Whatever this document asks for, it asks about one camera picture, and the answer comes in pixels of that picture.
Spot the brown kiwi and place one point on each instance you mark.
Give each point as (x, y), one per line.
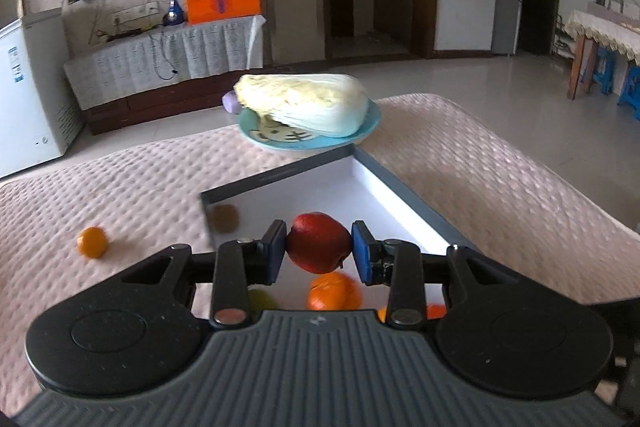
(224, 218)

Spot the blue plastic stool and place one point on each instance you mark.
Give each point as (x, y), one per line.
(631, 92)
(605, 69)

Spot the grey box with white inside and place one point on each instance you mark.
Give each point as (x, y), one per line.
(350, 187)

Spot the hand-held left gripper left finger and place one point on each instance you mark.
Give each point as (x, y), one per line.
(278, 253)

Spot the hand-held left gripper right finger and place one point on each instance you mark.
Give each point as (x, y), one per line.
(360, 253)

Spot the cream lace tablecloth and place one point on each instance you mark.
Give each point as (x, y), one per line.
(607, 29)

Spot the cabinet behind doorway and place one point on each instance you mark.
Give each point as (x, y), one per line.
(395, 2)

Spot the green tomato with stem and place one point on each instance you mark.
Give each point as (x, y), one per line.
(261, 301)

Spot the pink dotted blanket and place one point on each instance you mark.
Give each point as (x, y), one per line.
(100, 187)

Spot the cabinet with white cloth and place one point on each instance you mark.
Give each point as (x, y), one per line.
(150, 57)

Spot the red apple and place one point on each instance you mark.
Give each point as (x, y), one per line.
(317, 243)

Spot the blue glass bottle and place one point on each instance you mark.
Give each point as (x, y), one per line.
(173, 13)

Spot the large orange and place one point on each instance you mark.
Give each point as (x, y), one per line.
(334, 292)

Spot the wooden table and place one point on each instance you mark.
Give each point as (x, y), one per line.
(580, 67)

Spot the small orange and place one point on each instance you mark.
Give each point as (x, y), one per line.
(93, 243)

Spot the white chest freezer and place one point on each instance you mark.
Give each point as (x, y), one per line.
(30, 97)

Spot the purple plastic object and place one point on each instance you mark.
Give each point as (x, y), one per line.
(231, 103)

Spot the napa cabbage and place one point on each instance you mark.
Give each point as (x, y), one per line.
(305, 104)

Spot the orange with stem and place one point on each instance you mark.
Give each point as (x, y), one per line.
(435, 311)

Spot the white wall socket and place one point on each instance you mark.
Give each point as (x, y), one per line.
(135, 13)

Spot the black power strip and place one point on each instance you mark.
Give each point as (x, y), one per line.
(122, 33)

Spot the dark wooden cabinet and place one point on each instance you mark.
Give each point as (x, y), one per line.
(150, 104)

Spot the light blue plate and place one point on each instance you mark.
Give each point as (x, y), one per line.
(280, 139)

